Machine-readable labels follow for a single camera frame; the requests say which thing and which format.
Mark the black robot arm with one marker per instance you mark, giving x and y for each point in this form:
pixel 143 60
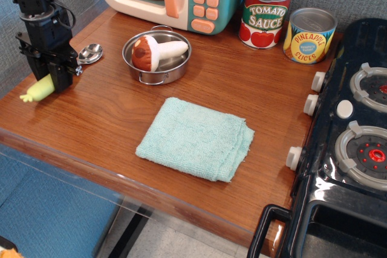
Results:
pixel 35 7

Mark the small steel pot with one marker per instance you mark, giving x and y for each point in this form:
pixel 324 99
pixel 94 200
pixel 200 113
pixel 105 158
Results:
pixel 169 70

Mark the plush brown mushroom toy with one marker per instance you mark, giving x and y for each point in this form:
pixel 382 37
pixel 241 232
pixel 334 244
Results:
pixel 147 52

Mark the light blue folded towel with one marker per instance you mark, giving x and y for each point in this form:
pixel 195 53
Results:
pixel 196 140

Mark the spoon with yellow-green handle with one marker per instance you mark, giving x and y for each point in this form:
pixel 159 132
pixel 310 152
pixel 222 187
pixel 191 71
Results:
pixel 45 86

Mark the tomato sauce can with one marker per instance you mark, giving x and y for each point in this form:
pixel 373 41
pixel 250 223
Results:
pixel 262 21

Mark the orange plush toy corner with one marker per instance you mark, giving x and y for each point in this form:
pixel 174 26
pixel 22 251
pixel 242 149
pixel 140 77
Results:
pixel 9 249

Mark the pineapple slices can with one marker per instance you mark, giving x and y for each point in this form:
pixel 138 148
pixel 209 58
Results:
pixel 309 35

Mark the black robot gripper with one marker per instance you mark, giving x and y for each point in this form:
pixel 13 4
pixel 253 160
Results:
pixel 46 45

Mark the black toy stove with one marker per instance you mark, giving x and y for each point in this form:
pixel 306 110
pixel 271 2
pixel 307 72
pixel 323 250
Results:
pixel 338 196

